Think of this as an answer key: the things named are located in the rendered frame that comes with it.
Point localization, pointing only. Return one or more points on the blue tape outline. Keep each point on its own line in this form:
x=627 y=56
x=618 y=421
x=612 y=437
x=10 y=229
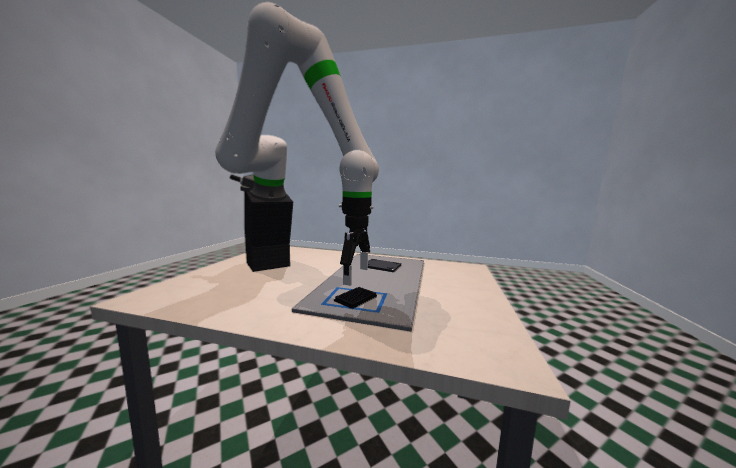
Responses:
x=377 y=310

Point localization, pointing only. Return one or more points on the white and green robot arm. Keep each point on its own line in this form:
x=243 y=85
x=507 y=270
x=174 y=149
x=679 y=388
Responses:
x=274 y=38

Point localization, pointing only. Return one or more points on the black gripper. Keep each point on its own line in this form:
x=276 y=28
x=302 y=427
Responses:
x=357 y=236

